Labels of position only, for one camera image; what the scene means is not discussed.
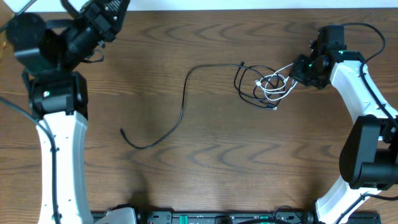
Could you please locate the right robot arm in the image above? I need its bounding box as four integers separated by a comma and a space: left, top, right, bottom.
289, 24, 397, 223

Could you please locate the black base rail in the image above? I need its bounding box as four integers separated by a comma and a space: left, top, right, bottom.
92, 203, 382, 224

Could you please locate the white USB cable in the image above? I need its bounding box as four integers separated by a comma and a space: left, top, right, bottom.
254, 62, 299, 110

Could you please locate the black USB cable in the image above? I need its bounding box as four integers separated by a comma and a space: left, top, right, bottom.
119, 61, 292, 150

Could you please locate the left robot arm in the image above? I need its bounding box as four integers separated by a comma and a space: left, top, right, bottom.
6, 0, 129, 223

